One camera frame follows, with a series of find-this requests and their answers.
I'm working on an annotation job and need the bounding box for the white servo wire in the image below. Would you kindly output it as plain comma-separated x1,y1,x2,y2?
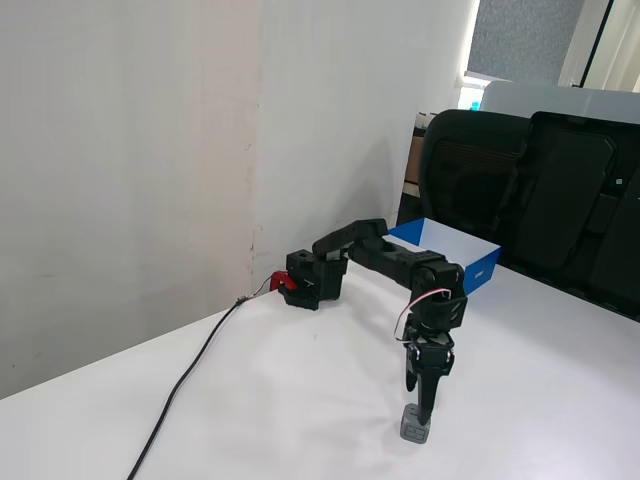
394,288,454,347

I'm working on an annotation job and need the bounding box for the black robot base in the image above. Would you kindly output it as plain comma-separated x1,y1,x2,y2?
285,248,349,312

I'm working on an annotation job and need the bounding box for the blue and white cardboard box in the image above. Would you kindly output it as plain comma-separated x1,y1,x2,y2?
387,217,503,296

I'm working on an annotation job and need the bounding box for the red table clamp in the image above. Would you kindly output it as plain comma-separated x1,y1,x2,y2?
269,269,300,295

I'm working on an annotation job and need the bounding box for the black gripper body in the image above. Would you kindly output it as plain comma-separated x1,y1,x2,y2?
403,325,457,380

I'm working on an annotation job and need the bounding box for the black office chair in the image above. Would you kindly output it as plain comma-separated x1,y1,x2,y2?
418,108,534,252

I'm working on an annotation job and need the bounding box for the black power cable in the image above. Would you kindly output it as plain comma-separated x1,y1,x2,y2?
124,280,275,480

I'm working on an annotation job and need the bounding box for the gray window blind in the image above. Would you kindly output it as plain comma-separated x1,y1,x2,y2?
464,0,587,86

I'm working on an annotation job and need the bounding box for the gray 3D printed block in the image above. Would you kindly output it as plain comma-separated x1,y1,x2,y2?
399,403,433,446

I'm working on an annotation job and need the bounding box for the black hard case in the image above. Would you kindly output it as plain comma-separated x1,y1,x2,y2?
499,110,640,322

